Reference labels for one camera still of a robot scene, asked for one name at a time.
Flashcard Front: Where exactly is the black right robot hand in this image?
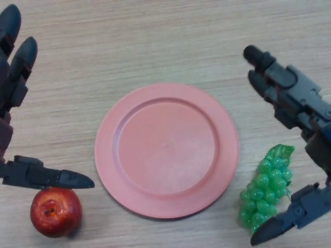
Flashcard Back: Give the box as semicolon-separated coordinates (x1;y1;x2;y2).
243;45;331;246

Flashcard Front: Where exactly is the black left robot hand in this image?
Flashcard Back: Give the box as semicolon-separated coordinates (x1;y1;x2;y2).
0;4;95;191

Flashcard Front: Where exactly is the green grape bunch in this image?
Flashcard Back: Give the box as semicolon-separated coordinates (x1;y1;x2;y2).
237;144;295;232

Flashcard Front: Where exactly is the pink round plate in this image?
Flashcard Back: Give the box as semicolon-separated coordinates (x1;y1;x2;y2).
94;82;239;221

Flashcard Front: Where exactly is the red apple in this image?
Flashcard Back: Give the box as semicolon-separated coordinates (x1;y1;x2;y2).
29;187;83;238

